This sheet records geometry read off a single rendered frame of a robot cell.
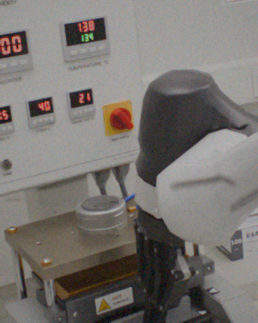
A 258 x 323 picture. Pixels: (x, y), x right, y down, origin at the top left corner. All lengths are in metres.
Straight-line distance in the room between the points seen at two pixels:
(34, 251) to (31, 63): 0.30
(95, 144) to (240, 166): 0.60
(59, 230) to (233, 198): 0.50
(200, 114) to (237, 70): 0.97
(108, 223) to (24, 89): 0.26
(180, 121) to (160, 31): 0.94
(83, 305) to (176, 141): 0.35
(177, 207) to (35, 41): 0.53
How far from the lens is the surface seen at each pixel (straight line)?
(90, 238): 1.16
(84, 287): 1.13
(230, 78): 1.82
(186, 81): 0.86
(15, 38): 1.22
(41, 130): 1.26
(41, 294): 1.27
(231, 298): 1.19
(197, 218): 0.78
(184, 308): 1.18
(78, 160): 1.30
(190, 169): 0.77
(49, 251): 1.13
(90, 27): 1.26
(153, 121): 0.86
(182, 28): 1.80
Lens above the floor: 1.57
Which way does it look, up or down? 17 degrees down
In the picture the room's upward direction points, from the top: 6 degrees counter-clockwise
